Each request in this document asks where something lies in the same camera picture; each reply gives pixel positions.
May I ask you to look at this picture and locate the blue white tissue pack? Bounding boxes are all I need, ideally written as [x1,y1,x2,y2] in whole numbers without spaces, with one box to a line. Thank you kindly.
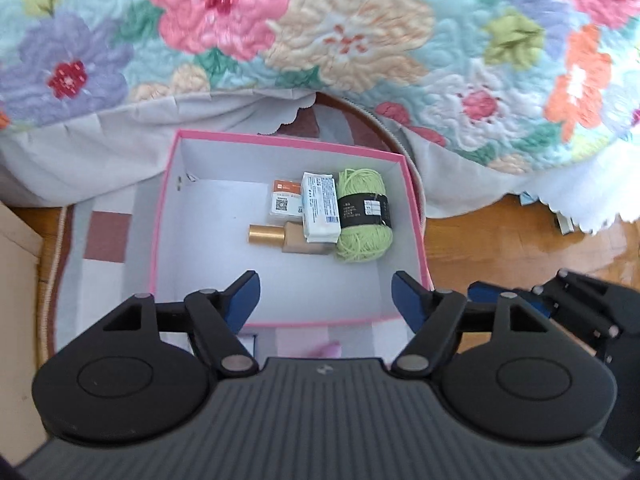
[236,334,257,359]

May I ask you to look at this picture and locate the gold cap foundation bottle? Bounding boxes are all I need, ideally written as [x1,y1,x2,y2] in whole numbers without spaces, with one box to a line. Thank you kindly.
[248,222,334,255]

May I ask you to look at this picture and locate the purple plush toy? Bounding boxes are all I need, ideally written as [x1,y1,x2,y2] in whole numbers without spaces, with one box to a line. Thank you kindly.
[308,341,342,359]

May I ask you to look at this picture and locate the green yarn ball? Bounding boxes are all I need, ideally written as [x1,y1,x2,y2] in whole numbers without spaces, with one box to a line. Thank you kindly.
[336,168,394,263]

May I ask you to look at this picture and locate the orange label cotton swab box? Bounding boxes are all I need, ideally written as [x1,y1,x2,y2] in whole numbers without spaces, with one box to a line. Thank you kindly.
[268,179,303,224]

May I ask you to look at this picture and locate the small white tissue packet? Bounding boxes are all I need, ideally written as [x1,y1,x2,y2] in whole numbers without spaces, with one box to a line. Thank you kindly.
[302,172,342,244]

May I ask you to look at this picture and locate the pink storage box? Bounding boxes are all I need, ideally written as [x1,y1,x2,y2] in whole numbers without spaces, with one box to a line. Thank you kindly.
[150,130,432,327]

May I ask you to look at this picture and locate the checkered cartoon rug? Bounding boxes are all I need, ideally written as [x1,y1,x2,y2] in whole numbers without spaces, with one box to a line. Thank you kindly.
[38,98,424,361]

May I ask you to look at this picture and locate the floral quilted bedspread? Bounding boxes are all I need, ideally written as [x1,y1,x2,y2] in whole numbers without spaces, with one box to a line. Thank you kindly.
[1,0,639,233]

